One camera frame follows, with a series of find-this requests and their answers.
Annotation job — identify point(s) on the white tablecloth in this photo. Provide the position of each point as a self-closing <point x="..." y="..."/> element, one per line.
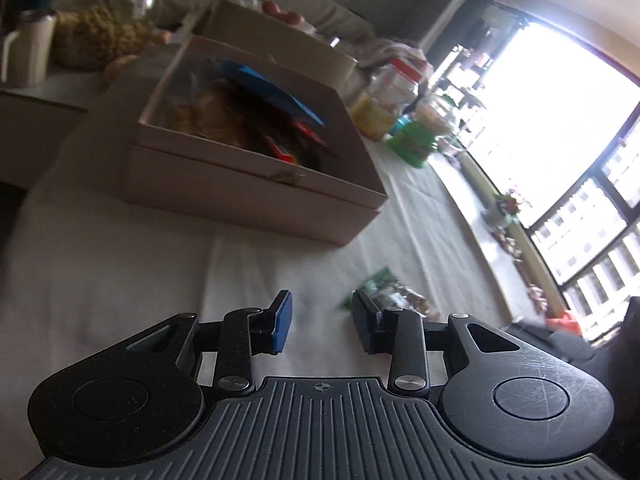
<point x="125" y="270"/>

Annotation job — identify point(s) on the metal shoe rack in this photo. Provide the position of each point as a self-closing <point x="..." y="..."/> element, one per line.
<point x="465" y="80"/>

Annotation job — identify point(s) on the green candy dispenser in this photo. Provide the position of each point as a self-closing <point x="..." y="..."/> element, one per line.
<point x="412" y="145"/>

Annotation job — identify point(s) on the red-lidded plastic jar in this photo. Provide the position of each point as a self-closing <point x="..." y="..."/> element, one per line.
<point x="385" y="95"/>

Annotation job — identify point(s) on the small ceramic figurine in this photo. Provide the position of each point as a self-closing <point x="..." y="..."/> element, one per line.
<point x="537" y="297"/>

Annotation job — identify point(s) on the clear yellow chips packet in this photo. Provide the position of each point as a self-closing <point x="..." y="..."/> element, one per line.
<point x="215" y="115"/>

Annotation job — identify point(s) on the pink cardboard box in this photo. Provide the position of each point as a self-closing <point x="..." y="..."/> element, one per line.
<point x="240" y="195"/>

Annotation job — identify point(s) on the grey covered sofa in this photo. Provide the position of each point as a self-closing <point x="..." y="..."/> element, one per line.
<point x="345" y="20"/>

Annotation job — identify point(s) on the blue snack packet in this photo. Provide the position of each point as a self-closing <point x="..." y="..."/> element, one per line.
<point x="270" y="90"/>

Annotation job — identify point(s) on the red plastic bag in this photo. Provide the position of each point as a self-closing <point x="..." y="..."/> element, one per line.
<point x="565" y="322"/>

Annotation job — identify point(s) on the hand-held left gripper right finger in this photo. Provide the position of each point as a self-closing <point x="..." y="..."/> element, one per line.
<point x="364" y="322"/>

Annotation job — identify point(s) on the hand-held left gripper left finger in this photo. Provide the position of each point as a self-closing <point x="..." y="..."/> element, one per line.
<point x="282" y="322"/>

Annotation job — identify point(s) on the white lidded mug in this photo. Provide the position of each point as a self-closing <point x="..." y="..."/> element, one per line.
<point x="35" y="45"/>

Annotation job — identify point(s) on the pink egg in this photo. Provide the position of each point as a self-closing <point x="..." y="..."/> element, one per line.
<point x="272" y="7"/>
<point x="294" y="17"/>

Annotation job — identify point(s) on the potted flower plant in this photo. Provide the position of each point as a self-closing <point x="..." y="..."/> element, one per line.
<point x="509" y="206"/>

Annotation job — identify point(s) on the black window frame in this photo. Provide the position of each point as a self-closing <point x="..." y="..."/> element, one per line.
<point x="590" y="175"/>

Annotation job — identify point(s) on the glass jar of peanuts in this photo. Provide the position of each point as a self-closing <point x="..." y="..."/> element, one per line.
<point x="100" y="35"/>

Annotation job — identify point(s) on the white red green snack packet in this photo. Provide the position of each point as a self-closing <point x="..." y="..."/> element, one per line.
<point x="400" y="295"/>

